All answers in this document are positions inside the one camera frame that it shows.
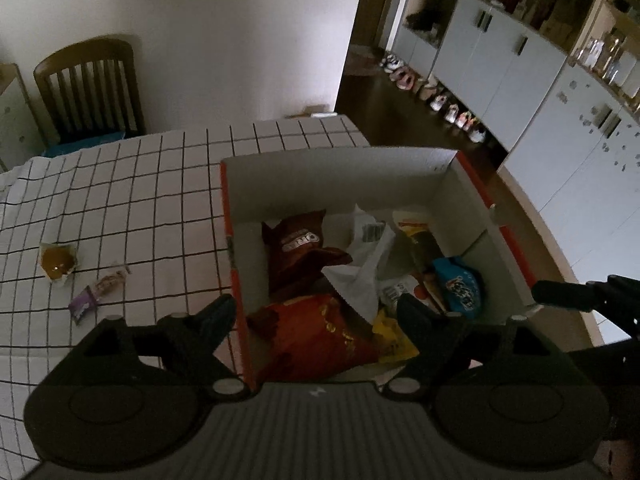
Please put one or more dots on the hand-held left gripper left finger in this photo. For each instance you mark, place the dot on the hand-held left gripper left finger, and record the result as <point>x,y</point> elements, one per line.
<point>222,310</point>

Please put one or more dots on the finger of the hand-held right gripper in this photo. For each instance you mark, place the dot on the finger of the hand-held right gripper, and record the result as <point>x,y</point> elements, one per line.
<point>565,295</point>

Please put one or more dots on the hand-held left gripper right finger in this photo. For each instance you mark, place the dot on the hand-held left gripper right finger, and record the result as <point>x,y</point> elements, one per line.
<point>412,310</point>

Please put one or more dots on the white orange snack packet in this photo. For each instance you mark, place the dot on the white orange snack packet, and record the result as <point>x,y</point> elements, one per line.
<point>400,290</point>

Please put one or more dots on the yellow candy packet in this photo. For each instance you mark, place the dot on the yellow candy packet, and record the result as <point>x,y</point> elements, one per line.
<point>392,342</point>

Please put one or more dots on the blue snack packet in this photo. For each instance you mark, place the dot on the blue snack packet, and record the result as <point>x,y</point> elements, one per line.
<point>457,285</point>

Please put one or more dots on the white snack packet with barcode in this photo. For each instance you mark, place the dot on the white snack packet with barcode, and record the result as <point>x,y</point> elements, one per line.
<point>360,280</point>

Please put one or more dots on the brown cookie packet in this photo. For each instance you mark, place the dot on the brown cookie packet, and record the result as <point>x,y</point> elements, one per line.
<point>295,260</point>

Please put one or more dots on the red orange chips packet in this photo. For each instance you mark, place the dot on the red orange chips packet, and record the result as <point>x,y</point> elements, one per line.
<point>310,335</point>

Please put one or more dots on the red cardboard box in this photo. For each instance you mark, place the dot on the red cardboard box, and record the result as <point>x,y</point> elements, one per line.
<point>325,180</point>

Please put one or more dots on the small beige candy bar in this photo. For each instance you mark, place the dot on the small beige candy bar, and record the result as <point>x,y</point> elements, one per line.
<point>112,278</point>

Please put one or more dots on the white black checkered tablecloth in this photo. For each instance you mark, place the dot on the white black checkered tablecloth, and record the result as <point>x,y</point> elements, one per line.
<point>150,200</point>

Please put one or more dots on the purple candy wrapper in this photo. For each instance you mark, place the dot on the purple candy wrapper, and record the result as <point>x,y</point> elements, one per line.
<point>82,304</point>

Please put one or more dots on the round brown pastry in wrapper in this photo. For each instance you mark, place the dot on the round brown pastry in wrapper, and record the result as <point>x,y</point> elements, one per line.
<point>57,262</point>

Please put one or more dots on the row of shoes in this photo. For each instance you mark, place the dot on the row of shoes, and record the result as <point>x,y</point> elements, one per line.
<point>435,97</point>

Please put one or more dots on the blue seat cushion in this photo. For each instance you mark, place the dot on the blue seat cushion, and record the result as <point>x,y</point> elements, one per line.
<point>85,142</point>

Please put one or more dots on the cluster of glass jars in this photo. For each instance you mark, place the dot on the cluster of glass jars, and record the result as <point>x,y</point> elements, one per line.
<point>602,57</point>

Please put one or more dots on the brown wooden chair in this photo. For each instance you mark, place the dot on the brown wooden chair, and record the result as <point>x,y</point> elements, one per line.
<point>90,90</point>

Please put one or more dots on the wooden sideboard with white doors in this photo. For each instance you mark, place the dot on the wooden sideboard with white doors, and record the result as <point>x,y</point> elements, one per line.
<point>15,125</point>

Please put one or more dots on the white wall cabinet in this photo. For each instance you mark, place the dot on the white wall cabinet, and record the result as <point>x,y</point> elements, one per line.
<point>500,100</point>

